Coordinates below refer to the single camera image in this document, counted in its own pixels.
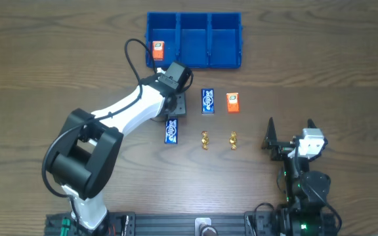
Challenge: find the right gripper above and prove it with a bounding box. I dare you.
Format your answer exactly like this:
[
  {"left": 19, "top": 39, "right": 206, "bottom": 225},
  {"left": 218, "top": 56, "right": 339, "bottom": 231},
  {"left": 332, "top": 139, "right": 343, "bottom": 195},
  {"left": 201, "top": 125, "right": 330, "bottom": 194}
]
[{"left": 262, "top": 117, "right": 318, "bottom": 162}]

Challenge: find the gold wrapped candy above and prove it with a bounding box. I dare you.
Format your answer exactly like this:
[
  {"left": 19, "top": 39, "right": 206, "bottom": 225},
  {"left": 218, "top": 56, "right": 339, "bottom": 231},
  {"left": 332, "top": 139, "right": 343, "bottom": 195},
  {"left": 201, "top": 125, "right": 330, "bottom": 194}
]
[
  {"left": 229, "top": 130, "right": 239, "bottom": 151},
  {"left": 200, "top": 130, "right": 211, "bottom": 151}
]

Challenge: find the orange candy box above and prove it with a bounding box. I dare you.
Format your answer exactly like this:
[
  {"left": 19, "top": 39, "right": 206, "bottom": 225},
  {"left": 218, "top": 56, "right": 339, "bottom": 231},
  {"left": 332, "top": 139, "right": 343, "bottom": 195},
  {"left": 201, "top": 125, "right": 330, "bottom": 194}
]
[
  {"left": 152, "top": 40, "right": 166, "bottom": 62},
  {"left": 226, "top": 92, "right": 241, "bottom": 114}
]

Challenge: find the blue candy pack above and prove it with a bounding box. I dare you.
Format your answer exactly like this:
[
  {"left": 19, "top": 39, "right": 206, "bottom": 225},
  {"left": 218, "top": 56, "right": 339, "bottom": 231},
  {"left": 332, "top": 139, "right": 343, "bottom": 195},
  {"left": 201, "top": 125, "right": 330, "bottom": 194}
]
[
  {"left": 201, "top": 88, "right": 216, "bottom": 115},
  {"left": 164, "top": 117, "right": 179, "bottom": 146}
]

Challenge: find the blue tray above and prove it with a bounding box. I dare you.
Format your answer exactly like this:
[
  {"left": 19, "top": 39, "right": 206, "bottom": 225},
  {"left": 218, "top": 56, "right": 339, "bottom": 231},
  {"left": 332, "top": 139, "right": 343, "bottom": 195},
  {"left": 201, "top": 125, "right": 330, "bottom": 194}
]
[{"left": 145, "top": 11, "right": 243, "bottom": 70}]

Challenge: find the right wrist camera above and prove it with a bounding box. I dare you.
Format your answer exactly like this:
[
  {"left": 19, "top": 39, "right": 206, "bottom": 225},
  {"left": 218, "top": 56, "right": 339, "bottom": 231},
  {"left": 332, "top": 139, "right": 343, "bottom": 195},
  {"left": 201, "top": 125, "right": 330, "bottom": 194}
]
[{"left": 295, "top": 127, "right": 329, "bottom": 161}]

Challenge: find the mounting rail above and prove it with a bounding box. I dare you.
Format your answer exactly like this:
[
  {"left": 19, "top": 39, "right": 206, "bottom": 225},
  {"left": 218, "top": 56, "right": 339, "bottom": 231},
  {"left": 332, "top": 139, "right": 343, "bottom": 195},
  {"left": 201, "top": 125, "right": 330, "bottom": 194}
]
[{"left": 44, "top": 212, "right": 338, "bottom": 236}]

